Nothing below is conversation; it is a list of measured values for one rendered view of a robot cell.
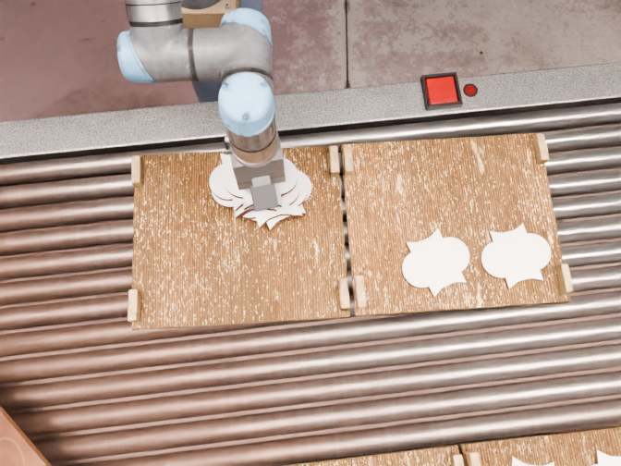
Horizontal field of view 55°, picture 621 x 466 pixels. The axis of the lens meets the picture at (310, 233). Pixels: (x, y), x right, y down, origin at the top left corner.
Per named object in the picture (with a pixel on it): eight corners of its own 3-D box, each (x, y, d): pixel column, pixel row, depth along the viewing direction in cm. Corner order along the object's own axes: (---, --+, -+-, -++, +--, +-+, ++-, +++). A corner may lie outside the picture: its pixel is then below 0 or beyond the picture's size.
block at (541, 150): (531, 139, 122) (536, 132, 119) (540, 138, 122) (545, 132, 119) (536, 165, 120) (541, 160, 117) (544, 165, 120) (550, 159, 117)
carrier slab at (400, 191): (340, 147, 122) (340, 143, 121) (536, 136, 124) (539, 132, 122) (355, 316, 113) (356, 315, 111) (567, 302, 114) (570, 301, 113)
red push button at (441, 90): (424, 81, 127) (425, 79, 126) (451, 79, 128) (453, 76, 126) (429, 107, 126) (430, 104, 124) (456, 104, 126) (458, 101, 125)
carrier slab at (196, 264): (137, 158, 121) (134, 154, 120) (336, 148, 122) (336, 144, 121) (132, 330, 112) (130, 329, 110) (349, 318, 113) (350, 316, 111)
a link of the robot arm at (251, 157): (280, 148, 90) (227, 158, 89) (282, 160, 94) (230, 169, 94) (272, 104, 92) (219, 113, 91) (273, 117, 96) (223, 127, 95)
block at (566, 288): (554, 265, 114) (560, 263, 112) (564, 264, 115) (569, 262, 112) (559, 296, 113) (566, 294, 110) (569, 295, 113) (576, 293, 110)
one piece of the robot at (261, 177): (231, 190, 90) (241, 222, 106) (289, 179, 90) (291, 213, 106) (218, 119, 93) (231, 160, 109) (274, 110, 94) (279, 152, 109)
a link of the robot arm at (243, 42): (192, 6, 85) (191, 73, 83) (270, 2, 86) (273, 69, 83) (201, 37, 93) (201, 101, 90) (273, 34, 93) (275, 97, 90)
